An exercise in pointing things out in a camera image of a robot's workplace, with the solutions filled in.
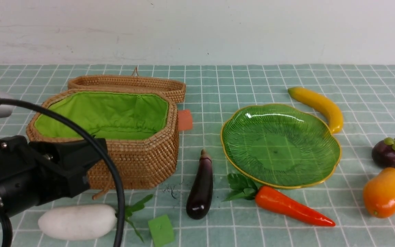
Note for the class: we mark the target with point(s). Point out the woven wicker basket green lining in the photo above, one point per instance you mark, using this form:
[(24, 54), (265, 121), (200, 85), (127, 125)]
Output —
[(140, 128)]

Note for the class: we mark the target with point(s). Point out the woven wicker basket lid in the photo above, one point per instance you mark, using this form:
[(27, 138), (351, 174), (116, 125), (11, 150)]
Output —
[(172, 89)]

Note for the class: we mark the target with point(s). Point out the dark purple toy eggplant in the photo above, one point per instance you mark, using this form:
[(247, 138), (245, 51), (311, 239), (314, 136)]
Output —
[(201, 194)]

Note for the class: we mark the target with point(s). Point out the orange foam block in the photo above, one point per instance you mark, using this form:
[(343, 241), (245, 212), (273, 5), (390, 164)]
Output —
[(185, 121)]

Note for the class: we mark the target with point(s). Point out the checkered green tablecloth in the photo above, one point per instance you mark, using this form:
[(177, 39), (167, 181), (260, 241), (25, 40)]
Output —
[(366, 96)]

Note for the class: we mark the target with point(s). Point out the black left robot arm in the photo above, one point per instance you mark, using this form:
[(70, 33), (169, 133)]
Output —
[(37, 173)]

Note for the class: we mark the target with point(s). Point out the purple toy mangosteen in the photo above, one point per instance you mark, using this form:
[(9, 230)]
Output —
[(383, 153)]

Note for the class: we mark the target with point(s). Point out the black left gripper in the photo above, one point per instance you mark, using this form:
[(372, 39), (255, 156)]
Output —
[(63, 168)]

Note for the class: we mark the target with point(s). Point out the white toy radish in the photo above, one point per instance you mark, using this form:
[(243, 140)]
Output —
[(78, 222)]

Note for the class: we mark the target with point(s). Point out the orange toy mango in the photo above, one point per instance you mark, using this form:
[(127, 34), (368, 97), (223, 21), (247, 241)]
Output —
[(379, 194)]

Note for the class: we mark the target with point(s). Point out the green foam cube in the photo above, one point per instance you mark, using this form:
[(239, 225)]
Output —
[(161, 230)]

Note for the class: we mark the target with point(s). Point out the orange toy carrot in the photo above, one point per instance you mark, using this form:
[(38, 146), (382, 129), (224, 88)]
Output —
[(274, 201)]

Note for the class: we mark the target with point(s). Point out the yellow toy banana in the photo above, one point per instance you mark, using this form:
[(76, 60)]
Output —
[(320, 103)]

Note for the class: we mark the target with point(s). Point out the green glass leaf plate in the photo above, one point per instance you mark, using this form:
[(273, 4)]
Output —
[(279, 146)]

